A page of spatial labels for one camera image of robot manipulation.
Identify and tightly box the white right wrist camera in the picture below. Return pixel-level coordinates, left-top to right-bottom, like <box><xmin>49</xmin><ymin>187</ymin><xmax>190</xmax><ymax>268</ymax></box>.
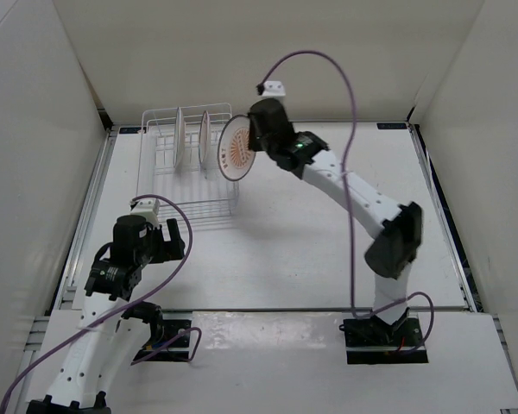
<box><xmin>256</xmin><ymin>80</ymin><xmax>286</xmax><ymax>99</ymax></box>

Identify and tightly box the white plate orange sun pattern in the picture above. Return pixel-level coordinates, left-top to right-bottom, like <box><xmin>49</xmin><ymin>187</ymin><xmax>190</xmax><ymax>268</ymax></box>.
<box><xmin>217</xmin><ymin>115</ymin><xmax>256</xmax><ymax>182</ymax></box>

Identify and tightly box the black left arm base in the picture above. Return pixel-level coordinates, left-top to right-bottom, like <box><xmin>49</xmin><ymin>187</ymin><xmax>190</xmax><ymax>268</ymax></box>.
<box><xmin>134</xmin><ymin>319</ymin><xmax>192</xmax><ymax>362</ymax></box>

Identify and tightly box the white wire dish rack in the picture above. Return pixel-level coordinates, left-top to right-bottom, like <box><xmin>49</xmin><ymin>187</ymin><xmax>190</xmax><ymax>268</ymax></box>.
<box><xmin>136</xmin><ymin>103</ymin><xmax>239</xmax><ymax>222</ymax></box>

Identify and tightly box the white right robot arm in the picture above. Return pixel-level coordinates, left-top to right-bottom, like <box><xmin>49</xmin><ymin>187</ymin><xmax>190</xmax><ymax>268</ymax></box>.
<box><xmin>248</xmin><ymin>98</ymin><xmax>423</xmax><ymax>345</ymax></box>

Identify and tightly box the white plate middle in rack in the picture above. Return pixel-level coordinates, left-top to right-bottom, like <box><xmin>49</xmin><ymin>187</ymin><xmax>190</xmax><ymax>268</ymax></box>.
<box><xmin>199</xmin><ymin>110</ymin><xmax>211</xmax><ymax>168</ymax></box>

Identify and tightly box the white plate in rack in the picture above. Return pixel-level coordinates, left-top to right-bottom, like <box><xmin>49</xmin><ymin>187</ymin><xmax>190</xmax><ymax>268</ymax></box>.
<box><xmin>199</xmin><ymin>110</ymin><xmax>211</xmax><ymax>168</ymax></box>
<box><xmin>174</xmin><ymin>107</ymin><xmax>186</xmax><ymax>169</ymax></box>

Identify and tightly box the white plate left in rack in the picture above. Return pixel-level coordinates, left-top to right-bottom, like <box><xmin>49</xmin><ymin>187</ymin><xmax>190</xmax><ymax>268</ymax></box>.
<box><xmin>174</xmin><ymin>107</ymin><xmax>186</xmax><ymax>169</ymax></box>

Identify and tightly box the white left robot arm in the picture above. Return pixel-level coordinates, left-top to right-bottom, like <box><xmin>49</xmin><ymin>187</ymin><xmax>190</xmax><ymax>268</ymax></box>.
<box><xmin>27</xmin><ymin>209</ymin><xmax>192</xmax><ymax>413</ymax></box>

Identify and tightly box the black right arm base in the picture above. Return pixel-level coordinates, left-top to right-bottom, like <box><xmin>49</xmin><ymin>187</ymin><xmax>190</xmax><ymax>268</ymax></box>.
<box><xmin>338</xmin><ymin>316</ymin><xmax>428</xmax><ymax>365</ymax></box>

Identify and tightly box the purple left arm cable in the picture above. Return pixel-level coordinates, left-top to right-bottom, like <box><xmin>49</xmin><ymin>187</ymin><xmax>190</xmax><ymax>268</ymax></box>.
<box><xmin>0</xmin><ymin>194</ymin><xmax>203</xmax><ymax>414</ymax></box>

